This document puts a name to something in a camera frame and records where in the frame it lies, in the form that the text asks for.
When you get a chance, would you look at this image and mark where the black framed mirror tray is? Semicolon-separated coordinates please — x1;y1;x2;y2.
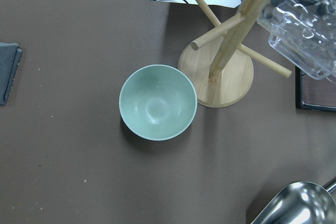
295;67;335;112

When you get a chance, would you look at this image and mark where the light green bowl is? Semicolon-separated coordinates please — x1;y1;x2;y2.
119;65;197;141

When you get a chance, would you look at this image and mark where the wooden mug tree stand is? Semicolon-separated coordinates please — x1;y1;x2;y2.
178;0;292;108

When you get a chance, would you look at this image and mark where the clear textured glass cup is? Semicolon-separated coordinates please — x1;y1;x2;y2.
257;0;335;82

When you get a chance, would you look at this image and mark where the grey folded cloth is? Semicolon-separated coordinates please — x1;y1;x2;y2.
1;42;22;105

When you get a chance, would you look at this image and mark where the metal scoop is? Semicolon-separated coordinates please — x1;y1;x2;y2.
252;178;335;223

